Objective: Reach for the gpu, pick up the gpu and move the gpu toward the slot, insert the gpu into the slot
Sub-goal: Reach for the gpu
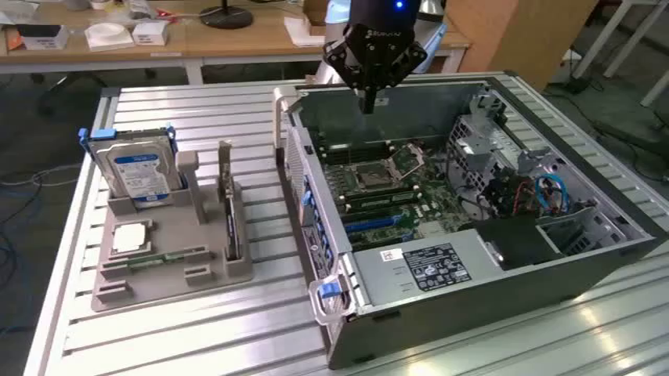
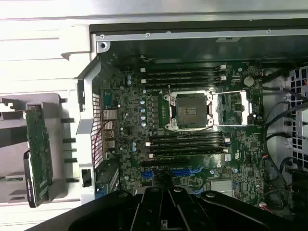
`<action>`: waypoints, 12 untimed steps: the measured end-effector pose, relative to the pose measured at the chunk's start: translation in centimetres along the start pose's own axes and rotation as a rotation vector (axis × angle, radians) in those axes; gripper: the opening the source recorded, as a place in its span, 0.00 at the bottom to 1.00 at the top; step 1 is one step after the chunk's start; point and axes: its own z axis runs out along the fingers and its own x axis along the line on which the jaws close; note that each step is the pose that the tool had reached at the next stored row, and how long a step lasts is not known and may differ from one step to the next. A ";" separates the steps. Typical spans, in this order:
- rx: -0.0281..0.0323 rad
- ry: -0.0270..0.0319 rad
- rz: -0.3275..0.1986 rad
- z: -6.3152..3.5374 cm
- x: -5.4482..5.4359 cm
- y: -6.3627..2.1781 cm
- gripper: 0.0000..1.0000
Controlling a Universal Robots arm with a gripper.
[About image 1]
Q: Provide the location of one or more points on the CPU socket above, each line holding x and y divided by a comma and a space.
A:
374, 175

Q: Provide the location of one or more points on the black and white box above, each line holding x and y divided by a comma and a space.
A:
41, 37

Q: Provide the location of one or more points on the black round lamp base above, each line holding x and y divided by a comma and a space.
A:
226, 17

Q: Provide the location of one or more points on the blue expansion slot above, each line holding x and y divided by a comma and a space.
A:
369, 224

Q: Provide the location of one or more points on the perforated metal disk bay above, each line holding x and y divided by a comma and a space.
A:
481, 156

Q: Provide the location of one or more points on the metal socket cover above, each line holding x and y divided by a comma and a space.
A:
407, 158

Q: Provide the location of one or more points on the hard disk with blue caddy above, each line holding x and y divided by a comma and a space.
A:
136, 172

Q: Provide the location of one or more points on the white labelled box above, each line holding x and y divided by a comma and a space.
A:
150, 33

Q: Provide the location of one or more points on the white paper stack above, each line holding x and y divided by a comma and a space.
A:
303, 33

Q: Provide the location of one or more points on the silver CPU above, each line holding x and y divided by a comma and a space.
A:
130, 239

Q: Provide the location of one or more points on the brown cardboard box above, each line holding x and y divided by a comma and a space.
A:
315, 11

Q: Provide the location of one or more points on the wooden desk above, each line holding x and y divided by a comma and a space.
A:
235, 43

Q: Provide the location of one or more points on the white table frame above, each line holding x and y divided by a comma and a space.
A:
632, 35

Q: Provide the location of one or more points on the grey parts rack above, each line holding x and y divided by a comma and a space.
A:
172, 290

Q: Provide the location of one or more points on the green motherboard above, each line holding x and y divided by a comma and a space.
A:
434, 196

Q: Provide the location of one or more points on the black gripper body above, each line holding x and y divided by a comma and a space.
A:
381, 47

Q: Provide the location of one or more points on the grey cup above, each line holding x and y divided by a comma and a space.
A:
75, 4

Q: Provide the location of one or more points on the grey power supply unit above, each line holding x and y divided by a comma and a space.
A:
377, 282

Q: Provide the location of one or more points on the graphics card with metal bracket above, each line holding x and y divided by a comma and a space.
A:
230, 219

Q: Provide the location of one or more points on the RAM stick with white label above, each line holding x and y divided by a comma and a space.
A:
381, 199

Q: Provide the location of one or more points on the bare green RAM stick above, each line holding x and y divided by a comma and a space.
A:
156, 259

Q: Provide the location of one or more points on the grey open disk bay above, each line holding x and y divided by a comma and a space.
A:
585, 231

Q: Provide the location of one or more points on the wooden cabinet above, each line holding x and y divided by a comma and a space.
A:
528, 39

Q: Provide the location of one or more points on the open black PC case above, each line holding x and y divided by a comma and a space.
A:
470, 301

